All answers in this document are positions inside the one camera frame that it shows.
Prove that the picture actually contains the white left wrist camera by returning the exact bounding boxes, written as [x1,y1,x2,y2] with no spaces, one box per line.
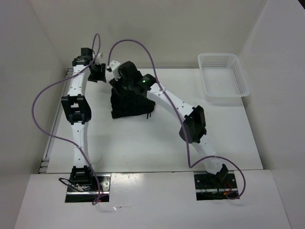
[94,52,103,62]

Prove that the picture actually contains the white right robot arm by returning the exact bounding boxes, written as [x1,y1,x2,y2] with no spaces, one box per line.
[108,61,228,187]

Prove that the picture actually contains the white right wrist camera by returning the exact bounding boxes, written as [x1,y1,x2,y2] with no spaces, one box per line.
[106,60,121,81]

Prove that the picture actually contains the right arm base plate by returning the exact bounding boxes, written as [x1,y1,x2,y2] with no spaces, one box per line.
[193,172,239,201]

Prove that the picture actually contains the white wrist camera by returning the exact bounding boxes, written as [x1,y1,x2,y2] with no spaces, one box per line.
[94,52,103,62]
[106,60,121,81]

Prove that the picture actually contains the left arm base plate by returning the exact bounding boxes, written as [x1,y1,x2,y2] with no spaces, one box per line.
[61,174,112,203]

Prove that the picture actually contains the black shorts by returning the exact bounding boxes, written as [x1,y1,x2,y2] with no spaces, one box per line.
[109,79,155,119]

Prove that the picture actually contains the white plastic basket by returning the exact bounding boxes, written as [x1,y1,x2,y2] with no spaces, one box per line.
[198,53,251,101]

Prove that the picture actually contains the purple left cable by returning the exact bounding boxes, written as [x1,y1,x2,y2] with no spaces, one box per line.
[31,33,110,206]

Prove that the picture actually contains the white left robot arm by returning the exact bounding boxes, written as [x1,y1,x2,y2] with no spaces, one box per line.
[61,48,106,191]

